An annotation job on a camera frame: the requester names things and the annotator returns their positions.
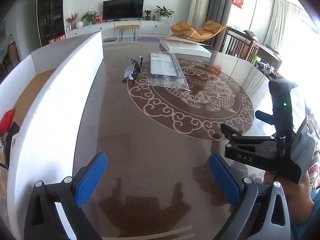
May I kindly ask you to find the person right hand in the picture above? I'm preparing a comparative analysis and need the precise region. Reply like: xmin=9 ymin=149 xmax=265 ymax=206
xmin=264 ymin=171 xmax=315 ymax=224

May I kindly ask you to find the wooden side table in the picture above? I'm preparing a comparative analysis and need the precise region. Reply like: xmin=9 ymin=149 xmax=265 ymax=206
xmin=251 ymin=40 xmax=282 ymax=70

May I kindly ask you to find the wooden dining chair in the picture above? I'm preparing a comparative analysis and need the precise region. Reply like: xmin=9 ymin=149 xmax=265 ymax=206
xmin=220 ymin=27 xmax=255 ymax=60

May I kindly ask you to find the white flat carton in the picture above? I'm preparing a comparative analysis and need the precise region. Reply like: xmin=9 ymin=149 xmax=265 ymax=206
xmin=159 ymin=37 xmax=212 ymax=58

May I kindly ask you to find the phone case in plastic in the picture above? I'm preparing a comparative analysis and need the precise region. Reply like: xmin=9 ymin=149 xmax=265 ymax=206
xmin=148 ymin=52 xmax=190 ymax=91

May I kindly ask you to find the white storage box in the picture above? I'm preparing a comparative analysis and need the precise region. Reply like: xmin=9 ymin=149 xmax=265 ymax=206
xmin=1 ymin=32 xmax=104 ymax=239

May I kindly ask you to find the orange lounge chair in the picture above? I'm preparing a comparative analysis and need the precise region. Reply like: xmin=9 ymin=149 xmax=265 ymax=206
xmin=170 ymin=21 xmax=224 ymax=42

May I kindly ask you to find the green potted plant right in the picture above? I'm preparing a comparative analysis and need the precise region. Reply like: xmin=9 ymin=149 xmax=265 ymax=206
xmin=155 ymin=5 xmax=175 ymax=21

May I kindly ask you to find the green potted plant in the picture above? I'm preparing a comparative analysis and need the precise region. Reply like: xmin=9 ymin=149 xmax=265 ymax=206
xmin=155 ymin=5 xmax=175 ymax=21
xmin=81 ymin=11 xmax=97 ymax=25

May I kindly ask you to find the white tv cabinet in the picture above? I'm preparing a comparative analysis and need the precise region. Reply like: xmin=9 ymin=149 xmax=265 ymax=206
xmin=66 ymin=21 xmax=170 ymax=39

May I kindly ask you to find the orange wooden bench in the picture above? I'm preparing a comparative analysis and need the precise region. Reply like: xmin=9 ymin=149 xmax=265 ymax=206
xmin=114 ymin=24 xmax=141 ymax=42

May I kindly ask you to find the black flat television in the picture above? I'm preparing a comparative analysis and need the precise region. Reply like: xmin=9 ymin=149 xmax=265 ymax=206
xmin=103 ymin=0 xmax=144 ymax=21

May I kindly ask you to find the red flower vase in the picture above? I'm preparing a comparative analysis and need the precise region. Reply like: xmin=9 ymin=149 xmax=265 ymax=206
xmin=65 ymin=12 xmax=79 ymax=30

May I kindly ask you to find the green potted plant left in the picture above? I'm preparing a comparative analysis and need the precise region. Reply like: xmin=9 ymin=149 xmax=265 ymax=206
xmin=81 ymin=11 xmax=97 ymax=25

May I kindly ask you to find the dark display cabinet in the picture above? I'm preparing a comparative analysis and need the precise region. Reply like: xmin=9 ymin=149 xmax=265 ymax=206
xmin=36 ymin=0 xmax=65 ymax=47

